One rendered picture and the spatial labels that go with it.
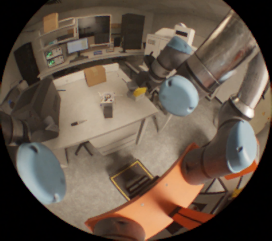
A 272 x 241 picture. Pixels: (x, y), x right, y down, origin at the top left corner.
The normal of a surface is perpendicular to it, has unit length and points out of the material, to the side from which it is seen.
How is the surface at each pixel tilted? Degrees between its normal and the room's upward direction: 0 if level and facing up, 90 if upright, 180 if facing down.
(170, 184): 0
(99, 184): 0
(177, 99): 90
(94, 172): 0
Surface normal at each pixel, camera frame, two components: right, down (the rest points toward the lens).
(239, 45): -0.62, 0.55
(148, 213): 0.10, -0.69
